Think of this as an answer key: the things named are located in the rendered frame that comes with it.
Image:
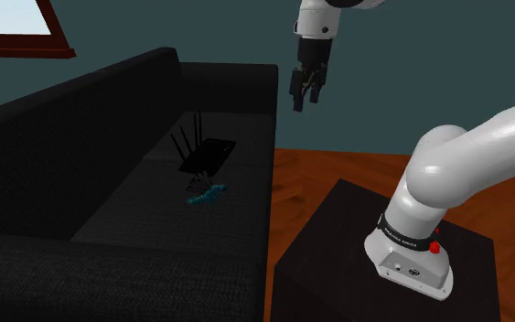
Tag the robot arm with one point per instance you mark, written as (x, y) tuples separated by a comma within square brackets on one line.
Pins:
[(435, 178)]

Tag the black router with antennas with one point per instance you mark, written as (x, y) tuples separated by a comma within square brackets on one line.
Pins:
[(208, 154)]

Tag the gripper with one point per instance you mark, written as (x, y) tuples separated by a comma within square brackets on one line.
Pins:
[(313, 52)]

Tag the window with dark red frame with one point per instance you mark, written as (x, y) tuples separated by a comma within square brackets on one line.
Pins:
[(16, 26)]

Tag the black fabric sofa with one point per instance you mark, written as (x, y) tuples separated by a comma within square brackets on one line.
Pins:
[(105, 223)]

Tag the black robot stand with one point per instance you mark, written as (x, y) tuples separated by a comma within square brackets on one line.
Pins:
[(342, 276)]

